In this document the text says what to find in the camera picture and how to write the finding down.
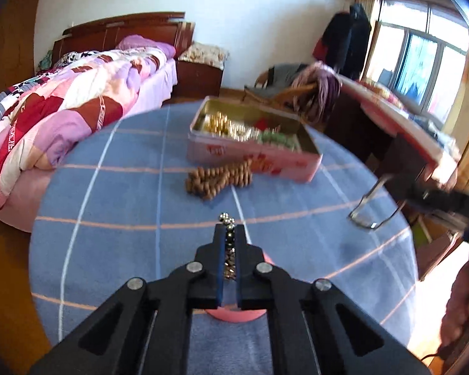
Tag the purple pillow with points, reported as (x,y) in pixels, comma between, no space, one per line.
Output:
(140,43)

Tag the purple striped garment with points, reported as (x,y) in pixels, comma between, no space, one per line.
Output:
(320,86)

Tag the grey garment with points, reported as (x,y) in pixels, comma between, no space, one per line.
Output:
(289,74)

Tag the bed with purple sheet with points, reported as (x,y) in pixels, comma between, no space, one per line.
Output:
(156,86)

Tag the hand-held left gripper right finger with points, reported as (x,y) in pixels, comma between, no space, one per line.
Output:
(240,281)

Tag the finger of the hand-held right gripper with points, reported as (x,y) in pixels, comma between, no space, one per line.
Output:
(422,194)

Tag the window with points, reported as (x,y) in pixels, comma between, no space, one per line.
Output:
(414,62)

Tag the patchwork quilt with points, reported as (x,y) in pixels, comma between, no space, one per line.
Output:
(62,117)

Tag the red tassel charm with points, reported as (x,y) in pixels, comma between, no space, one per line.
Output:
(262,122)

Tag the silver bangle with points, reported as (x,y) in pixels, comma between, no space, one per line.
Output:
(369,224)

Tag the floral cushion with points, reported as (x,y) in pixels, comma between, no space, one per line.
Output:
(203,52)

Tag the green jade bangle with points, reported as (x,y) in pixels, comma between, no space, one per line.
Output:
(277,139)

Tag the red garment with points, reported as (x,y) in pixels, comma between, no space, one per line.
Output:
(318,49)

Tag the folded clothes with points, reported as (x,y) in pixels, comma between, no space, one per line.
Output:
(434,131)

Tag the desk with pink cloth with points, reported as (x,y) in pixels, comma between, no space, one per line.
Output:
(394,117)

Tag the pink tin box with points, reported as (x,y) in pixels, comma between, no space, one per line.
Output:
(258,161)

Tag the teal bag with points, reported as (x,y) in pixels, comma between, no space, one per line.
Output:
(45,61)

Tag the dark wooden headboard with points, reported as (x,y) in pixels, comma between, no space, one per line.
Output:
(113,31)

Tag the person's pink garment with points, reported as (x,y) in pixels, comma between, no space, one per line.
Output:
(459,312)

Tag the dark wooden desk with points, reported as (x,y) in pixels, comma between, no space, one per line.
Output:
(355,134)

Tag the black white patterned pillow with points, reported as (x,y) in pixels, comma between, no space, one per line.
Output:
(76,58)

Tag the wooden chair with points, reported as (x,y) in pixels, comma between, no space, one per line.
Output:
(277,97)

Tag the hanging dark coat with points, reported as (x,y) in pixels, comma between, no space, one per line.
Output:
(348,43)

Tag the green box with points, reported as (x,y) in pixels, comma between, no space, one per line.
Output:
(420,228)

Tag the dark wooden nightstand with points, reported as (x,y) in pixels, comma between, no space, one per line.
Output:
(199,81)

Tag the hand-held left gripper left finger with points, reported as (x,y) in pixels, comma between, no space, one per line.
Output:
(219,281)

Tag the brown wooden wardrobe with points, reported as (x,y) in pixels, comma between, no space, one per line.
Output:
(19,39)

